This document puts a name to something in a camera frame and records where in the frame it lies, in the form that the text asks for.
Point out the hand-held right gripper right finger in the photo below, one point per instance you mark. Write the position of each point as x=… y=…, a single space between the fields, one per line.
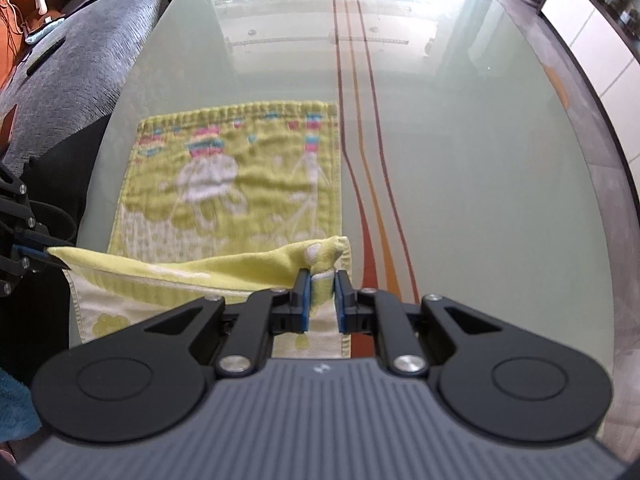
x=342 y=306

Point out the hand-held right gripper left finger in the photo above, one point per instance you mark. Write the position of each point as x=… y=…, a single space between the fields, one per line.
x=304 y=306

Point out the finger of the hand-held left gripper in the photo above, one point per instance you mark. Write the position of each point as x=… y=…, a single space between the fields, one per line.
x=30 y=236
x=22 y=261

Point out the yellow green printed towel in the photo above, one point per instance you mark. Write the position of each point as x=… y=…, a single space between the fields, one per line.
x=225 y=185

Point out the dark cloth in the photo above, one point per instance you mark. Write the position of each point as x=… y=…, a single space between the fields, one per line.
x=65 y=185

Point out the person's teal sweater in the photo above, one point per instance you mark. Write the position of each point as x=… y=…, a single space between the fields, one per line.
x=15 y=405

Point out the grey fabric sofa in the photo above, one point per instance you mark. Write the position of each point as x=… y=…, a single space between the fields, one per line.
x=100 y=50

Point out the orange cushion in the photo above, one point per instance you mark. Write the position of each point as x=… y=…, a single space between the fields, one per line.
x=15 y=35

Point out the light blue cloth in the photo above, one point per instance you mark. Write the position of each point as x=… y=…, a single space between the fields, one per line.
x=45 y=29

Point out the white low cabinet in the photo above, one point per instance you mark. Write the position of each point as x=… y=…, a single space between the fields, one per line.
x=595 y=45

